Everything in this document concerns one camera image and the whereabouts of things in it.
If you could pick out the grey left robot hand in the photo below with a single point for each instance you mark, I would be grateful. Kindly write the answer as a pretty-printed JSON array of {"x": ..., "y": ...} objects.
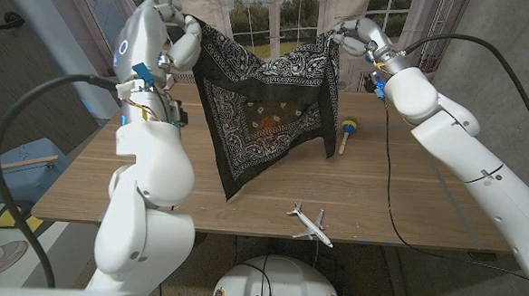
[{"x": 143, "y": 42}]

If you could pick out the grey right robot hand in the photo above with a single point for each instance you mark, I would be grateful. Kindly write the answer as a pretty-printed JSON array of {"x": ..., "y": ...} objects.
[{"x": 366, "y": 33}]

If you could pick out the black paisley bandana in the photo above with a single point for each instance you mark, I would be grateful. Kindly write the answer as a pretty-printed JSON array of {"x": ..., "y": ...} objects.
[{"x": 258, "y": 102}]

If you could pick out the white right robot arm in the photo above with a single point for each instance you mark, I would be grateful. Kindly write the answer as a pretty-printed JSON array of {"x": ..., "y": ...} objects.
[{"x": 464, "y": 145}]

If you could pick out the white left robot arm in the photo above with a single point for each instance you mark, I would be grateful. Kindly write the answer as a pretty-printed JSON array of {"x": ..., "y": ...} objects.
[{"x": 154, "y": 169}]

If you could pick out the light blue pillar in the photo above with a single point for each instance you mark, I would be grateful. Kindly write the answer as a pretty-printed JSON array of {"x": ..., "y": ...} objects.
[{"x": 61, "y": 46}]

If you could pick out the printed window backdrop cloth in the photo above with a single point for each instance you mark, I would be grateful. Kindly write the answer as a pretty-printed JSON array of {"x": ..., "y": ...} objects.
[{"x": 276, "y": 12}]

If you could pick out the wooden maraca with colourful head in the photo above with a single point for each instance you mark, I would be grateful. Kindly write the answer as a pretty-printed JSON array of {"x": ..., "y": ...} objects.
[{"x": 349, "y": 124}]

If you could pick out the white toy airplane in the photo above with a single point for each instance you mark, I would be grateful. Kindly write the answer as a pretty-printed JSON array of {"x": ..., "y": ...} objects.
[{"x": 308, "y": 223}]

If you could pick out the yellow and black floor item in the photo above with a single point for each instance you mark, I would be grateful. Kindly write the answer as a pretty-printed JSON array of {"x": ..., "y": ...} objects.
[{"x": 35, "y": 224}]

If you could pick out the grey table leg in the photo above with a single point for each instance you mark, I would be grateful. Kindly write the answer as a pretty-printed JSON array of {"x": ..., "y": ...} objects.
[{"x": 396, "y": 277}]

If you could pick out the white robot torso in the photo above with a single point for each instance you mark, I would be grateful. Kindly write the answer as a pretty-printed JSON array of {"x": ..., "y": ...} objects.
[{"x": 280, "y": 285}]

